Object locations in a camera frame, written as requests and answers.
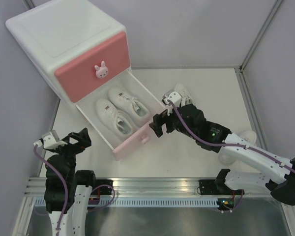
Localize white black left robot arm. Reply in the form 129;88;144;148
42;128;97;236

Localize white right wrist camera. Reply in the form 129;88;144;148
162;90;182;107

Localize pink bunny drawer knob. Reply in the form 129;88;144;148
94;61;109;79

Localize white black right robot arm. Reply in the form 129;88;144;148
149;104;295;206

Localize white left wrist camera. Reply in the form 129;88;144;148
33;130;68;149

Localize white sneaker lying sideways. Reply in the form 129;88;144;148
174;83;194;107

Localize white plastic cabinet body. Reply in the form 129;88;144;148
5;0;126;105

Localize light pink drawer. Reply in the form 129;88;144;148
76;71;164;161

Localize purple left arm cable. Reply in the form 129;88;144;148
33;145;116;233

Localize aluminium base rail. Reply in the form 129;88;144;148
24;177;286;196

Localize aluminium corner frame post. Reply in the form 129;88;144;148
238;0;285;73

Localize white sneaker under arm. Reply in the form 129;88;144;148
218;130;257;166

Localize pink lower drawer knob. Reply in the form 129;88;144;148
141;135;150;144

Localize dark pink upper drawer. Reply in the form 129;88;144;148
54;31;130;103

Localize white slotted cable duct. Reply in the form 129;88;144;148
88;197;219;208

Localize white sneaker with metal tag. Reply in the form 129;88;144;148
108;86;150;124

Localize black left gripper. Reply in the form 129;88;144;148
50;127;91;181

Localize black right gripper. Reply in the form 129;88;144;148
149;102;197;140

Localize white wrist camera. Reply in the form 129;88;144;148
33;130;68;149
162;90;182;107

